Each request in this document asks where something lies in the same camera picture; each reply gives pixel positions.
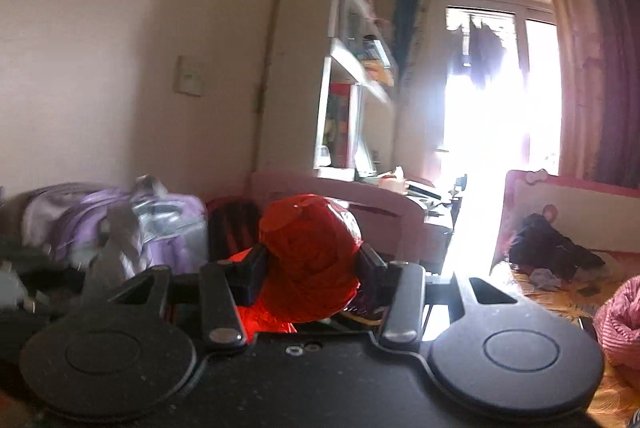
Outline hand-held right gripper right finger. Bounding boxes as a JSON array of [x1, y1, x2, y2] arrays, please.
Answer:
[[357, 243, 546, 344]]

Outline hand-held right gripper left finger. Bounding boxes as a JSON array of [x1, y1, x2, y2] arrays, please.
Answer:
[[82, 244, 268, 350]]

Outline red plastic bag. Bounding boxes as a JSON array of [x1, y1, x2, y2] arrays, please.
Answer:
[[235, 194, 363, 334]]

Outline black red backpack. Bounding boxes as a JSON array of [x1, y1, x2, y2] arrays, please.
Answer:
[[205, 197, 263, 264]]

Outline pink desk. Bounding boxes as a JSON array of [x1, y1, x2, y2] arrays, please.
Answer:
[[250, 171, 456, 274]]

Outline purple backpack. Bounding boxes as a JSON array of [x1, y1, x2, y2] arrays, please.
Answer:
[[22, 175, 208, 274]]

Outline tissue box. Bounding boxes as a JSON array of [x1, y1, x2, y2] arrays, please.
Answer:
[[377, 167, 408, 189]]

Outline dark desk chair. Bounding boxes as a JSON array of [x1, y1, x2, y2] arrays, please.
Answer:
[[450, 173, 468, 219]]

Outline bed with orange sheet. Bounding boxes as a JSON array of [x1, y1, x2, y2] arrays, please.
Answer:
[[490, 253, 640, 428]]

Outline red picture book box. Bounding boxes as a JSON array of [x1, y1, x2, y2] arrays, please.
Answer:
[[325, 83, 361, 169]]

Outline small grey cloth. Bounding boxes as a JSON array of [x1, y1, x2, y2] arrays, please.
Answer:
[[529, 269, 563, 291]]

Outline black clothing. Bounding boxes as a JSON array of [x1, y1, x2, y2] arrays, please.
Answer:
[[509, 213, 606, 281]]

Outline orange patterned bed quilt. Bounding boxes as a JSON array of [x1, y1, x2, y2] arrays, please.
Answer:
[[492, 253, 640, 428]]

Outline yellow folders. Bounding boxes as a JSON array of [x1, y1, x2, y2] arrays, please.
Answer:
[[362, 58, 396, 86]]

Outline pink white headboard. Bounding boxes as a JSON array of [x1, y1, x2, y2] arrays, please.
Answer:
[[492, 168, 640, 269]]

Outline white bookshelf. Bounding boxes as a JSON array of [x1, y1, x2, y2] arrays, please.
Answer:
[[257, 0, 401, 181]]

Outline balcony glass door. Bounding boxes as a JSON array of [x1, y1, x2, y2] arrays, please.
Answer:
[[432, 0, 563, 189]]

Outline hanging dark clothes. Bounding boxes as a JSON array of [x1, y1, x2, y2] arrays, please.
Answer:
[[447, 13, 508, 92]]

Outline pink red blanket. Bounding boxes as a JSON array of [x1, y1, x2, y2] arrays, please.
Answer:
[[592, 275, 640, 379]]

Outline blue patterned curtain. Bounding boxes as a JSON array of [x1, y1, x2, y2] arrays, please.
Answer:
[[392, 0, 436, 74]]

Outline pink purple curtain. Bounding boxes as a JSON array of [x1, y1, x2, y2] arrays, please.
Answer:
[[560, 0, 640, 196]]

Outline cream curtain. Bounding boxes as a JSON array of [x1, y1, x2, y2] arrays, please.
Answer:
[[545, 0, 596, 179]]

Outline wall switch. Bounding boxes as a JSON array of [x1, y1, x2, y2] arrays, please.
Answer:
[[172, 55, 205, 96]]

